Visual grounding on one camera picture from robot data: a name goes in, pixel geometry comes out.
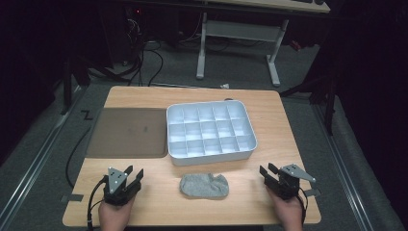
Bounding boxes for white compartment organizer box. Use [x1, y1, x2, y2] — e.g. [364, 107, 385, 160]
[166, 99, 259, 167]

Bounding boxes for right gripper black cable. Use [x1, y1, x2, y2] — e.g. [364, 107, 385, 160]
[296, 188, 310, 226]

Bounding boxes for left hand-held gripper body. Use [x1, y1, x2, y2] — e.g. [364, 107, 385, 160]
[102, 167, 142, 207]

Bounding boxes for black metal stand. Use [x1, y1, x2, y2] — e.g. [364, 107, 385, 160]
[60, 57, 91, 116]
[278, 72, 339, 137]

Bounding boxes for metal floor rail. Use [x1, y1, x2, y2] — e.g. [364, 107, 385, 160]
[0, 90, 85, 227]
[312, 102, 375, 231]

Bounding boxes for brown rectangular mat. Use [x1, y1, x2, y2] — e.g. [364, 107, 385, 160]
[85, 107, 169, 160]

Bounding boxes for black floor cable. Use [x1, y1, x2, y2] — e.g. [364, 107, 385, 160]
[64, 126, 93, 190]

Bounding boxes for bundle of black cables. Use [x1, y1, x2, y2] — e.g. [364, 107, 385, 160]
[86, 13, 166, 89]

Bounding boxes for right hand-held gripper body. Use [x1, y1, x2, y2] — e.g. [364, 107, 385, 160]
[263, 164, 318, 202]

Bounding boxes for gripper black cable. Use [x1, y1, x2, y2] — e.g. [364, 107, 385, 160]
[296, 188, 310, 226]
[86, 175, 109, 231]

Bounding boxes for white-legged desk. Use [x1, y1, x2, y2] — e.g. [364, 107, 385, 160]
[194, 0, 332, 88]

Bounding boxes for grey sock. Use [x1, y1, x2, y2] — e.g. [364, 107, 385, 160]
[179, 172, 231, 200]

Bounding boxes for grey tape piece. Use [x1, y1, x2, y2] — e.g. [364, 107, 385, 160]
[60, 193, 85, 204]
[303, 188, 322, 198]

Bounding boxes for person's right hand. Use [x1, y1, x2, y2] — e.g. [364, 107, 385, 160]
[267, 188, 304, 231]

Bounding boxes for person's left hand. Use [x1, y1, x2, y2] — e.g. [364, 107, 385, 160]
[97, 195, 136, 231]

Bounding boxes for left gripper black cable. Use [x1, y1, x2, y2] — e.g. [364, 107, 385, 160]
[86, 175, 109, 231]

